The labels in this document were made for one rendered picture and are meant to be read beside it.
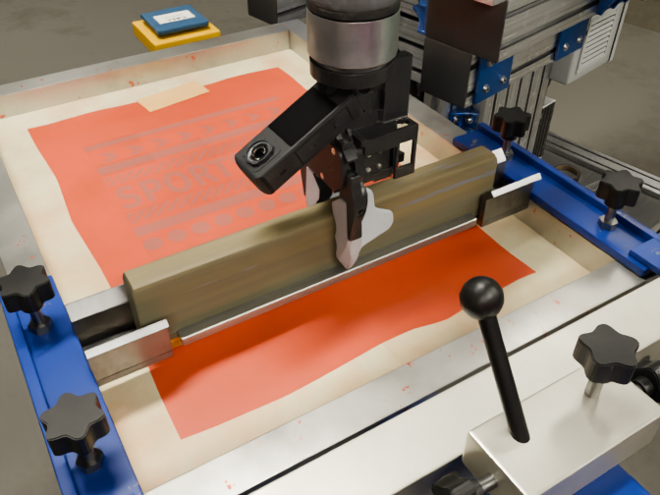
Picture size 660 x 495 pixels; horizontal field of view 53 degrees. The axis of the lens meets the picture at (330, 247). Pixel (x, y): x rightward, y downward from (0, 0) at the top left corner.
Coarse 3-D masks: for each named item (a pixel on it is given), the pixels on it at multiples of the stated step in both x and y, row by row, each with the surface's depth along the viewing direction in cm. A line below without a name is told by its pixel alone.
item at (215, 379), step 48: (48, 144) 93; (96, 192) 84; (96, 240) 77; (240, 336) 66; (288, 336) 66; (336, 336) 66; (192, 384) 61; (240, 384) 61; (288, 384) 61; (192, 432) 57
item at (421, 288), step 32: (224, 96) 104; (256, 96) 104; (288, 96) 104; (416, 256) 75; (448, 256) 75; (480, 256) 75; (512, 256) 75; (352, 288) 71; (384, 288) 71; (416, 288) 71; (448, 288) 71; (384, 320) 67; (416, 320) 67
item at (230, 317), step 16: (448, 224) 73; (464, 224) 73; (416, 240) 71; (432, 240) 72; (368, 256) 69; (384, 256) 69; (320, 272) 67; (336, 272) 67; (352, 272) 67; (288, 288) 65; (304, 288) 65; (320, 288) 66; (240, 304) 63; (256, 304) 63; (272, 304) 64; (208, 320) 62; (224, 320) 62; (240, 320) 63; (192, 336) 61
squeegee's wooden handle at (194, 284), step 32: (448, 160) 71; (480, 160) 71; (384, 192) 66; (416, 192) 68; (448, 192) 71; (480, 192) 74; (288, 224) 62; (320, 224) 63; (416, 224) 71; (192, 256) 59; (224, 256) 59; (256, 256) 61; (288, 256) 63; (320, 256) 66; (128, 288) 57; (160, 288) 57; (192, 288) 59; (224, 288) 61; (256, 288) 63; (192, 320) 61
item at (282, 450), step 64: (128, 64) 105; (192, 64) 110; (448, 128) 90; (0, 192) 78; (0, 256) 70; (576, 256) 74; (512, 320) 62; (576, 320) 63; (384, 384) 57; (448, 384) 57; (256, 448) 52; (320, 448) 52
